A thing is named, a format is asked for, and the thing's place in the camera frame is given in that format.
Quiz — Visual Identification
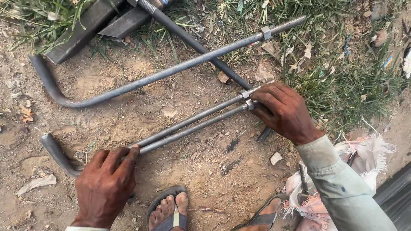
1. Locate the white stone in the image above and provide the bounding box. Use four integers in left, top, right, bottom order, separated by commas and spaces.
270, 151, 283, 166

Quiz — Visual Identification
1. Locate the brown stone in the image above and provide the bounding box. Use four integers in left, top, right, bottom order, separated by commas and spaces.
217, 70, 232, 85

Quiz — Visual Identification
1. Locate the dark steel threaded rod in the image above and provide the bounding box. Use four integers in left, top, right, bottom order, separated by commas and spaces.
137, 0, 274, 144

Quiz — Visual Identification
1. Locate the white plastic object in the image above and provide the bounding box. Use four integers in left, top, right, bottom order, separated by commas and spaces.
403, 47, 411, 79

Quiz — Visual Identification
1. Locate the dark grey metal sheet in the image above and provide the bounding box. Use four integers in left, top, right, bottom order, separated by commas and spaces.
373, 162, 411, 231

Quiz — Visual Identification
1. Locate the frayed white woven sack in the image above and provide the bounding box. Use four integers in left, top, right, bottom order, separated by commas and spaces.
282, 134, 397, 231

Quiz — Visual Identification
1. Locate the person's right hand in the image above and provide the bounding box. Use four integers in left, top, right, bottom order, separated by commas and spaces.
250, 82, 325, 147

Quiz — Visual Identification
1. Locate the thick grey hooked anchor bolt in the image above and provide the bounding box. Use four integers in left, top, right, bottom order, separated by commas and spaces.
28, 15, 307, 108

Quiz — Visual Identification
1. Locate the wide dark steel bar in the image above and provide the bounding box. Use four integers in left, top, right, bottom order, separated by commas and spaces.
46, 0, 126, 65

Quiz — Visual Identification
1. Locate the thin grey threaded anchor bolt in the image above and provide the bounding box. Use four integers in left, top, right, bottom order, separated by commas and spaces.
128, 80, 276, 149

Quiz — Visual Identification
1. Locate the short steel bolt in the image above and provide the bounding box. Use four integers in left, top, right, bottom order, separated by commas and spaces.
298, 161, 310, 195

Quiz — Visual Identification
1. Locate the narrow dark steel bar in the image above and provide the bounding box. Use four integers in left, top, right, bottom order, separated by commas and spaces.
98, 0, 176, 40

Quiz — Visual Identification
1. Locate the grey flip-flop white strap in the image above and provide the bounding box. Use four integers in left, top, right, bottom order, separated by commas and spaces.
147, 185, 189, 231

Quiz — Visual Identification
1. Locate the grey flip-flop sandal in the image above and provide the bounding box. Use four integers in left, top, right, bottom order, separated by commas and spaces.
231, 192, 289, 231

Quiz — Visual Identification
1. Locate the thin grey hooked anchor bolt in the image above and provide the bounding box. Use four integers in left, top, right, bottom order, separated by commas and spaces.
40, 101, 259, 178

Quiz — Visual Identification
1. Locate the crumpled paper scrap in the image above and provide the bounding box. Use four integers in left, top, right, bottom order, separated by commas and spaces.
14, 174, 58, 197

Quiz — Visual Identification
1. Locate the person's left hand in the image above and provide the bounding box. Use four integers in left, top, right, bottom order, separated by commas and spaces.
71, 144, 141, 229

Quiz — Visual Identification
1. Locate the person's left foot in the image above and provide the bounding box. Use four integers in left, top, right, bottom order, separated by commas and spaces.
148, 192, 189, 231

